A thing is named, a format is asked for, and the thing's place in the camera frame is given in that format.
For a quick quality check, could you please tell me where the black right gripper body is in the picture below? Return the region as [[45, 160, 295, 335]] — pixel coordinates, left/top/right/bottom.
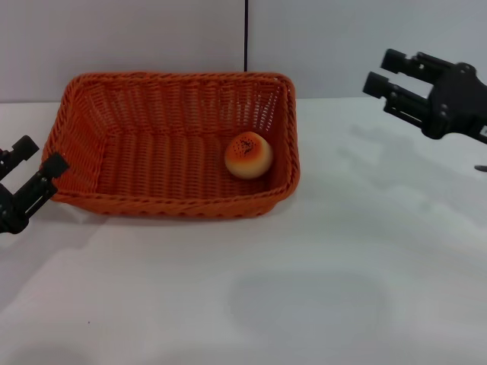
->
[[422, 62, 487, 145]]

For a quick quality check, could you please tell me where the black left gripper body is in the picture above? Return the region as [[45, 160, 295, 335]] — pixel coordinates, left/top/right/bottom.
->
[[0, 184, 30, 235]]

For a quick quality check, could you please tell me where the orange woven plastic basket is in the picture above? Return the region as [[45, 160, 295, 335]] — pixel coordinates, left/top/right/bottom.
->
[[40, 71, 301, 221]]

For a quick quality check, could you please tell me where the round toasted bread bun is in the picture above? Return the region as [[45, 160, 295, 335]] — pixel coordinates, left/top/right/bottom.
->
[[224, 132, 274, 179]]

